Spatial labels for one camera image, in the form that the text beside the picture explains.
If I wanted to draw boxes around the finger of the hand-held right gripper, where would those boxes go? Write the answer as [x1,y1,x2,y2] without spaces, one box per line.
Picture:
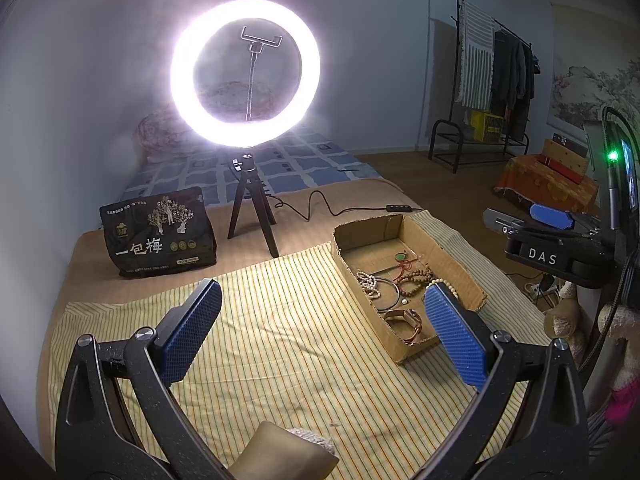
[482,208,533,241]
[529,203,603,235]

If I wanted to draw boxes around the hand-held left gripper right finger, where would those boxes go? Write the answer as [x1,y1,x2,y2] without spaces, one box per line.
[424,282,591,480]

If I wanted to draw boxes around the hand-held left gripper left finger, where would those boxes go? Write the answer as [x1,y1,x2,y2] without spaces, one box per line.
[52,279,226,480]

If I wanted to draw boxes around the wooden bead necklace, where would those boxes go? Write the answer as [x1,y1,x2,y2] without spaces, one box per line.
[395,265,436,297]

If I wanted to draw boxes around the white pearl bracelet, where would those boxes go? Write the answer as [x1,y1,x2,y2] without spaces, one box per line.
[356,270,381,302]

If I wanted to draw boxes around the cardboard box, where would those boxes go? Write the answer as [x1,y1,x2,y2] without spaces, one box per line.
[332,213,488,365]

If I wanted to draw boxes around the orange cloth covered table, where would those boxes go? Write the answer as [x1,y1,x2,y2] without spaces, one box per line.
[494,155,598,216]

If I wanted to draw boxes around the white power strip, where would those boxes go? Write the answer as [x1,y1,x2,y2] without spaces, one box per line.
[525,275,558,303]

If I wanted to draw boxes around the red box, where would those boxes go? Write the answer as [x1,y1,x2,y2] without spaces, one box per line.
[539,155,583,183]

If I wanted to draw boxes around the beige plush toy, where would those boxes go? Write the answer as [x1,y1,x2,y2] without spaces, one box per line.
[542,282,583,356]

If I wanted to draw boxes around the rose gold wristwatch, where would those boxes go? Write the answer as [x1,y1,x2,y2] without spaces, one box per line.
[384,308,423,346]

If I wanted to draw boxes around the striped yellow cloth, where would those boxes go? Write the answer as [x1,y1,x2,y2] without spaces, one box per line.
[47,208,556,480]

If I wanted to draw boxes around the yellow crate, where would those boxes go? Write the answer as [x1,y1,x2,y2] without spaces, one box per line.
[470,110,505,141]

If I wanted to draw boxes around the black snack bag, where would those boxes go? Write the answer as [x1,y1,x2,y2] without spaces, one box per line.
[99,186,218,279]

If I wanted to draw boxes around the cream plush toy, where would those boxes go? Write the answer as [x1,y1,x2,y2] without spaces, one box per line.
[592,305,640,391]

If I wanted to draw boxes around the dark hanging clothes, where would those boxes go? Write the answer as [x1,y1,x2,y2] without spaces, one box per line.
[492,30,543,136]

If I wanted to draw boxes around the black tripod stand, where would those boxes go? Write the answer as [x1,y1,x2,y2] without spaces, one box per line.
[227,150,280,258]

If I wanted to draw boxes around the striped white towel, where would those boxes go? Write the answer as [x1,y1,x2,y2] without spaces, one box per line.
[459,0,496,108]

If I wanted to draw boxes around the pink cloth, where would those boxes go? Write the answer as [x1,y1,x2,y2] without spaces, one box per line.
[602,385,640,423]

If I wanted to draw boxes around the patterned pillow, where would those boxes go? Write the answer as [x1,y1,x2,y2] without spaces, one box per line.
[134,110,201,163]

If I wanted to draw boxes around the blue patterned bed sheet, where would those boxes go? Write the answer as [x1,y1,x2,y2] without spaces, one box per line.
[122,132,383,206]

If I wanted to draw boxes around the black clothes rack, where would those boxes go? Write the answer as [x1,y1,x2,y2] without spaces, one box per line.
[427,0,543,176]

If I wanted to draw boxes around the phone clamp holder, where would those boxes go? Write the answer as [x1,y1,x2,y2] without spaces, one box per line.
[240,25,285,123]

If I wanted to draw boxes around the grey braided cable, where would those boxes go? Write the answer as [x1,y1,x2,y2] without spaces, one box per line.
[579,255,632,373]

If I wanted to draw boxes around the green pendant red cord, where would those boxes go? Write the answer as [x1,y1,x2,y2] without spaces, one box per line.
[392,252,421,281]

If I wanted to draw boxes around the landscape wall scroll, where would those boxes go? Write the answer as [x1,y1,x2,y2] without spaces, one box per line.
[550,2,640,128]

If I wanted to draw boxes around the black power cable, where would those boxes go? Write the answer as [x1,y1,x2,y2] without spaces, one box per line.
[262,190,391,223]

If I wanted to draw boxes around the ring light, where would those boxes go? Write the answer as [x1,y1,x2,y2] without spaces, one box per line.
[170,0,331,143]

